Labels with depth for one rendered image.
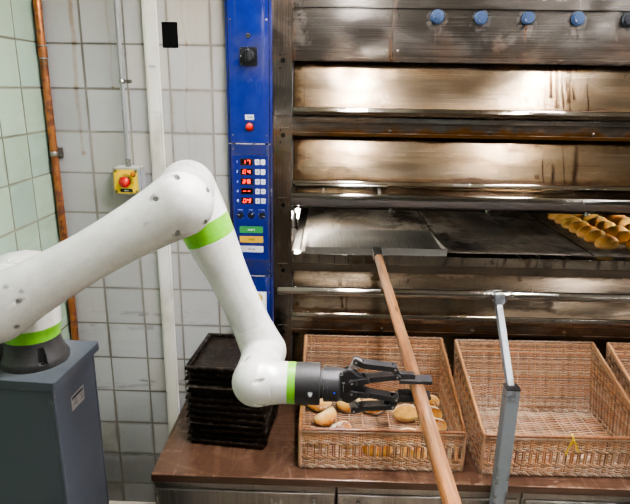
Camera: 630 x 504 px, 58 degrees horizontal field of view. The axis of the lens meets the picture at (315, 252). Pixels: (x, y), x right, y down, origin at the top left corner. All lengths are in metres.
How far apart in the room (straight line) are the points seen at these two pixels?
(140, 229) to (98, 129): 1.24
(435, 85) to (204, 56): 0.83
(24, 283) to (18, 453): 0.47
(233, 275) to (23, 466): 0.63
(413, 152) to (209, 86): 0.78
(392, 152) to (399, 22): 0.45
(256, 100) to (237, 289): 0.97
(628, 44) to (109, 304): 2.15
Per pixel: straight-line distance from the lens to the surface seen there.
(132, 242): 1.09
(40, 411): 1.40
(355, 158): 2.13
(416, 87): 2.14
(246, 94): 2.10
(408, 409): 2.24
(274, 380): 1.23
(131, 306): 2.41
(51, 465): 1.46
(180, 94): 2.18
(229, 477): 2.01
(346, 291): 1.85
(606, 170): 2.35
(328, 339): 2.28
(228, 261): 1.26
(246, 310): 1.30
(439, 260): 2.24
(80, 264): 1.12
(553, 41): 2.27
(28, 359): 1.39
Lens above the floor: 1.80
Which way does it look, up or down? 16 degrees down
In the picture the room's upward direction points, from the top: 1 degrees clockwise
